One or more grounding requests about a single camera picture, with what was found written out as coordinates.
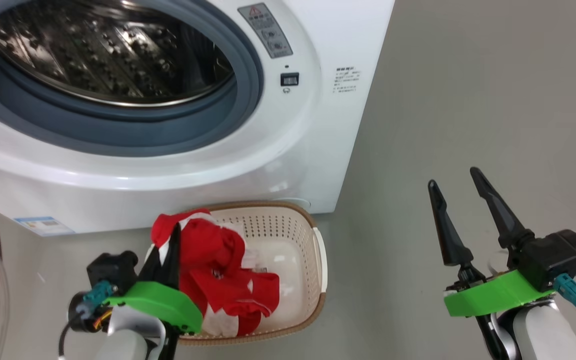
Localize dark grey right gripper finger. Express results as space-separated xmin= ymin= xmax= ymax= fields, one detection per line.
xmin=470 ymin=167 xmax=536 ymax=250
xmin=428 ymin=180 xmax=474 ymax=268

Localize blue energy label sticker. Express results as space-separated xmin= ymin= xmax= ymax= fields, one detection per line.
xmin=13 ymin=216 xmax=76 ymax=237

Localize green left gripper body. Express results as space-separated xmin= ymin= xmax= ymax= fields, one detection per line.
xmin=105 ymin=281 xmax=204 ymax=335

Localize white front-load washing machine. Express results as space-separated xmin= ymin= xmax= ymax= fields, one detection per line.
xmin=0 ymin=0 xmax=396 ymax=237

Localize cream perforated laundry basket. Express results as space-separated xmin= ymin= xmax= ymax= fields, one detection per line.
xmin=145 ymin=201 xmax=329 ymax=347

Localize grey warning sticker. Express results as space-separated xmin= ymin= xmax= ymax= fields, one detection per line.
xmin=238 ymin=2 xmax=294 ymax=60

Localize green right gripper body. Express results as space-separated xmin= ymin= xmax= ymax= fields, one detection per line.
xmin=443 ymin=265 xmax=557 ymax=318

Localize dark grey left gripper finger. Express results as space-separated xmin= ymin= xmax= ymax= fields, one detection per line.
xmin=167 ymin=223 xmax=182 ymax=290
xmin=140 ymin=247 xmax=169 ymax=284

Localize red and white garment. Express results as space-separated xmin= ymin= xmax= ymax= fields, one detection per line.
xmin=150 ymin=210 xmax=281 ymax=337

